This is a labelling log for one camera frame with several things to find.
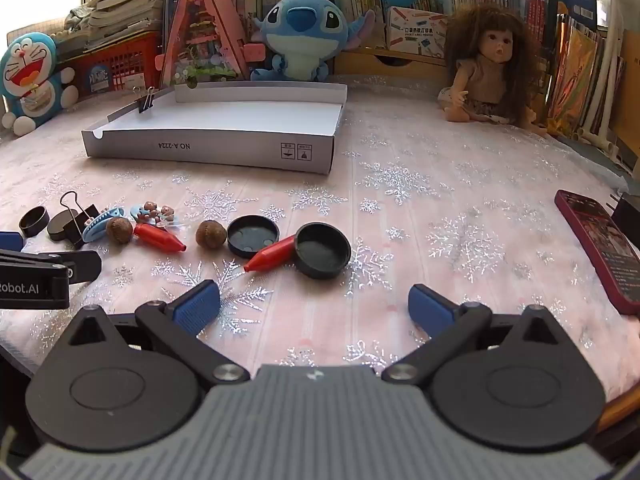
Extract black ring cap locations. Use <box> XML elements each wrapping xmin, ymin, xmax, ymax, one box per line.
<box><xmin>19</xmin><ymin>206</ymin><xmax>51</xmax><ymax>237</ymax></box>

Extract brown-haired doll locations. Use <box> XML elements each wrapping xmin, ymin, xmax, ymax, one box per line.
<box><xmin>438</xmin><ymin>4</ymin><xmax>543</xmax><ymax>133</ymax></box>

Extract wooden desk shelf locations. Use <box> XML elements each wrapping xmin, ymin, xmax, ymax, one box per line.
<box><xmin>334</xmin><ymin>47</ymin><xmax>451</xmax><ymax>78</ymax></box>

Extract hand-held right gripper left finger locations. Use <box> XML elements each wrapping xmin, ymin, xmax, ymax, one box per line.
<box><xmin>52</xmin><ymin>280</ymin><xmax>251</xmax><ymax>387</ymax></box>

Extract white cardboard tray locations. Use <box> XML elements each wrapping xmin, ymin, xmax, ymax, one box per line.
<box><xmin>81</xmin><ymin>82</ymin><xmax>348</xmax><ymax>175</ymax></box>

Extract small black binder clip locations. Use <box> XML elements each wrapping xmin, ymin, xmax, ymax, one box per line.
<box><xmin>132</xmin><ymin>86</ymin><xmax>157</xmax><ymax>115</ymax></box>

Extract stack of lying books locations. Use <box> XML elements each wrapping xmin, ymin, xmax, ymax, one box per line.
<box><xmin>65</xmin><ymin>0</ymin><xmax>168</xmax><ymax>43</ymax></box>

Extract red smartphone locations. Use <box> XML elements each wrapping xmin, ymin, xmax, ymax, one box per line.
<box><xmin>555</xmin><ymin>190</ymin><xmax>640</xmax><ymax>315</ymax></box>

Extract white printed box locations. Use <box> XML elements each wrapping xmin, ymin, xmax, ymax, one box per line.
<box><xmin>385</xmin><ymin>6</ymin><xmax>448</xmax><ymax>51</ymax></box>

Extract brown walnut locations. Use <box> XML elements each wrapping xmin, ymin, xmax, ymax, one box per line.
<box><xmin>196</xmin><ymin>220</ymin><xmax>227</xmax><ymax>250</ymax></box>
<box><xmin>106</xmin><ymin>217</ymin><xmax>134</xmax><ymax>245</ymax></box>

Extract red plastic crate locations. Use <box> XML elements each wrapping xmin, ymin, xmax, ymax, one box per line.
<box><xmin>55</xmin><ymin>30</ymin><xmax>166</xmax><ymax>96</ymax></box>

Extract grey cloth pile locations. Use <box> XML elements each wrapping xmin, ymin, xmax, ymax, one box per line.
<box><xmin>65</xmin><ymin>2</ymin><xmax>101</xmax><ymax>28</ymax></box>

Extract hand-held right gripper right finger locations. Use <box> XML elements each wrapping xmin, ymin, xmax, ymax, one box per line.
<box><xmin>381</xmin><ymin>284</ymin><xmax>581</xmax><ymax>387</ymax></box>

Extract brown cardboard sheet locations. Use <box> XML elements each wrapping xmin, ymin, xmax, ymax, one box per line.
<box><xmin>615</xmin><ymin>30</ymin><xmax>640</xmax><ymax>161</ymax></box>

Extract row of tan books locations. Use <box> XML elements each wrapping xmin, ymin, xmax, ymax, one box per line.
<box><xmin>222</xmin><ymin>0</ymin><xmax>331</xmax><ymax>43</ymax></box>

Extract row of orange folders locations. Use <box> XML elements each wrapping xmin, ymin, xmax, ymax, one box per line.
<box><xmin>547</xmin><ymin>15</ymin><xmax>626</xmax><ymax>136</ymax></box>

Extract deep black round lid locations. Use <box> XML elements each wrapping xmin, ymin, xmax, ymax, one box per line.
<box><xmin>294</xmin><ymin>223</ymin><xmax>352</xmax><ymax>280</ymax></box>

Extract blue bear hair clip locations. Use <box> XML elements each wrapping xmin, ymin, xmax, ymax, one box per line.
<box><xmin>131</xmin><ymin>201</ymin><xmax>177</xmax><ymax>228</ymax></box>

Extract blue robot cat plush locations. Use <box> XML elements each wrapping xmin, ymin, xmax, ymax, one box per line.
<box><xmin>0</xmin><ymin>31</ymin><xmax>81</xmax><ymax>137</ymax></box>

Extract blue alien plush toy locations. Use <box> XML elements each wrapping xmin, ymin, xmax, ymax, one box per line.
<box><xmin>250</xmin><ymin>0</ymin><xmax>376</xmax><ymax>82</ymax></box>

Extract pink snowflake tablecloth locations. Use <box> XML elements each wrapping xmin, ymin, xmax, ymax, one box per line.
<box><xmin>0</xmin><ymin>72</ymin><xmax>640</xmax><ymax>401</ymax></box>

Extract black round disc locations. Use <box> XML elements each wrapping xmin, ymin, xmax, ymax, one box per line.
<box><xmin>47</xmin><ymin>208</ymin><xmax>81</xmax><ymax>241</ymax></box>

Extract shallow black round lid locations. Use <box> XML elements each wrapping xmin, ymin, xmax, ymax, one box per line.
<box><xmin>227</xmin><ymin>215</ymin><xmax>281</xmax><ymax>259</ymax></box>

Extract white pipe rack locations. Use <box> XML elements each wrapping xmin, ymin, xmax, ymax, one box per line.
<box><xmin>587</xmin><ymin>0</ymin><xmax>632</xmax><ymax>161</ymax></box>

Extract large black binder clip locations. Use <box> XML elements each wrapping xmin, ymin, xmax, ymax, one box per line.
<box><xmin>60</xmin><ymin>192</ymin><xmax>101</xmax><ymax>250</ymax></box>

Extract blue claw hair clip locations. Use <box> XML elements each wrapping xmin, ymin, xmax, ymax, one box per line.
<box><xmin>82</xmin><ymin>206</ymin><xmax>125</xmax><ymax>243</ymax></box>

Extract pink triangular house model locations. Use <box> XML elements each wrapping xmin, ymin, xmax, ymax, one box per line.
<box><xmin>159</xmin><ymin>0</ymin><xmax>266</xmax><ymax>90</ymax></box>

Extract blue standing books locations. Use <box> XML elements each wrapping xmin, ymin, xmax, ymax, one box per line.
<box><xmin>162</xmin><ymin>0</ymin><xmax>196</xmax><ymax>56</ymax></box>

